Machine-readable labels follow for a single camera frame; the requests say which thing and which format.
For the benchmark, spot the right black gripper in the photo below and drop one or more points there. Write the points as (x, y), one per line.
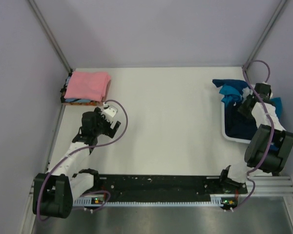
(241, 108)

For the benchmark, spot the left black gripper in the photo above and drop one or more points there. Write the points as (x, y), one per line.
(109, 131)

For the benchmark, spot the navy blue t shirt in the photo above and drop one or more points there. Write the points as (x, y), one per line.
(237, 125)

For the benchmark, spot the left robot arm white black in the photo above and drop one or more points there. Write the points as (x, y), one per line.
(56, 190)

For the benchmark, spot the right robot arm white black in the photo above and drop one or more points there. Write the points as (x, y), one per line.
(267, 152)

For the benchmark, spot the stack of folded shirts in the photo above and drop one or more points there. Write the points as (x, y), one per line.
(78, 101)

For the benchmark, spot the blue white t shirt pile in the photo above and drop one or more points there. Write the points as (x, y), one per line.
(233, 91)

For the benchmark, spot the pink folded t shirt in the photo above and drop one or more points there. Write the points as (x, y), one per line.
(88, 85)

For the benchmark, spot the white plastic laundry basket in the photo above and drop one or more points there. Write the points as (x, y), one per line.
(246, 109)

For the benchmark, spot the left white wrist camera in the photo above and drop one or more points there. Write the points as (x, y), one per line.
(109, 112)

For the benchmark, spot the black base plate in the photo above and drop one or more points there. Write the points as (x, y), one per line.
(164, 188)

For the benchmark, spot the aluminium frame rail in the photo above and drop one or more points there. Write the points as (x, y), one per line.
(272, 186)

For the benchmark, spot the grey slotted cable duct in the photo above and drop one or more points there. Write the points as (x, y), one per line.
(89, 201)

